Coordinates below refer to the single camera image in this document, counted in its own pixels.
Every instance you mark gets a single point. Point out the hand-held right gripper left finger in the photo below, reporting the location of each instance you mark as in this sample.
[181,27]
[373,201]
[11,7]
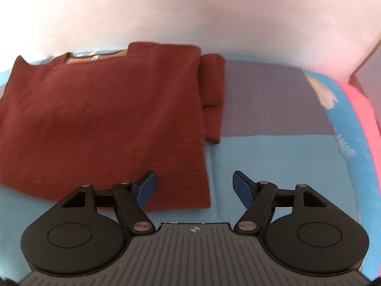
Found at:
[147,185]

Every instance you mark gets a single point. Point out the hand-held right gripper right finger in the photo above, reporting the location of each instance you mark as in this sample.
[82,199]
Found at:
[241,188]

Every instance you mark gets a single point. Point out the maroon long-sleeved sweater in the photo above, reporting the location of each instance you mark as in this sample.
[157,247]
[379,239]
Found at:
[104,119]

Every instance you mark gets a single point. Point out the blue and grey bed sheet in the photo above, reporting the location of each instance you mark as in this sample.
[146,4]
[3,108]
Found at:
[268,155]

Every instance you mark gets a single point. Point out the pink blanket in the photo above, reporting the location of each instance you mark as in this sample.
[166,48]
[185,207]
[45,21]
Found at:
[363,110]

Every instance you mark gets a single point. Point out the brown wooden furniture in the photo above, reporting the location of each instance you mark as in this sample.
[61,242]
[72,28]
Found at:
[369,65]

